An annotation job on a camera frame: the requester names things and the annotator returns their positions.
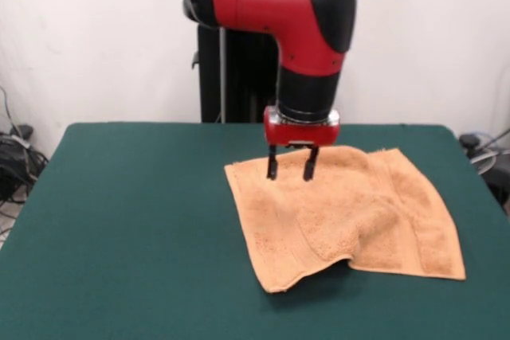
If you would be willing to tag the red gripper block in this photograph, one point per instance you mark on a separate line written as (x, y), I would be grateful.
(303, 135)

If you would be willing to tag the tan terry towel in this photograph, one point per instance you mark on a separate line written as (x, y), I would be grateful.
(338, 216)

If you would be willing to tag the dark green table cloth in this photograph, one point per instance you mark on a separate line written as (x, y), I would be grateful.
(139, 236)

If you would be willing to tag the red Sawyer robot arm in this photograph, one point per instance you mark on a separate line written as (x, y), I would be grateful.
(271, 5)

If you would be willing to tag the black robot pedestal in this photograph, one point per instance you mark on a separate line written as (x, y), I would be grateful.
(235, 77)

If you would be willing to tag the black office chair base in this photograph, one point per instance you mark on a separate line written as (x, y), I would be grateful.
(498, 180)

